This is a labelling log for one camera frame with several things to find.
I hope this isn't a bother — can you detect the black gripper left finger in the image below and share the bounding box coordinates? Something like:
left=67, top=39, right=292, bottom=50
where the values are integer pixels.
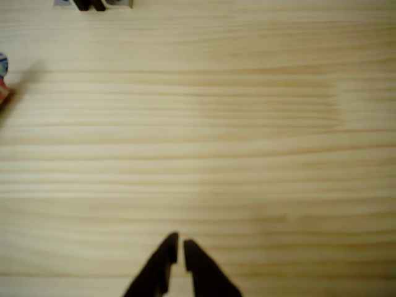
left=123, top=231, right=180, bottom=297

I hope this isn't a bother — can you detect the red white blue candy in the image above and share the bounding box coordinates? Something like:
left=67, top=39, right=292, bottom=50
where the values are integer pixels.
left=0, top=52, right=16, bottom=108

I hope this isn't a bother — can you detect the silver metal bracket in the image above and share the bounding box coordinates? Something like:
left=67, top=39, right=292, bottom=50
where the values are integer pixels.
left=52, top=0, right=134, bottom=10

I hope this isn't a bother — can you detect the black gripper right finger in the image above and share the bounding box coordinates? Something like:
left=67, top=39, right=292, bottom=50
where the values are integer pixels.
left=184, top=239, right=243, bottom=297

